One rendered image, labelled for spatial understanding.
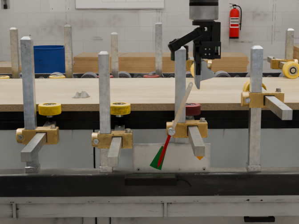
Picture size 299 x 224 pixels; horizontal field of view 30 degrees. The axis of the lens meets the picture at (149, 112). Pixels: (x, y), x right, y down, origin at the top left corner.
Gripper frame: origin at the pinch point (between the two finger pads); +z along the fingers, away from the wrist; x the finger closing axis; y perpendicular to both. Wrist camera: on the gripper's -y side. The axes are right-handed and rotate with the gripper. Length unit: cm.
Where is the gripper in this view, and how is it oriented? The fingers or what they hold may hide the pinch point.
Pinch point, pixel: (196, 85)
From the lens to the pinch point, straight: 177.2
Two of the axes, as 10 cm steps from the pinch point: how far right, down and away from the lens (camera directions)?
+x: 0.0, -1.9, 9.8
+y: 10.0, -0.1, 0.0
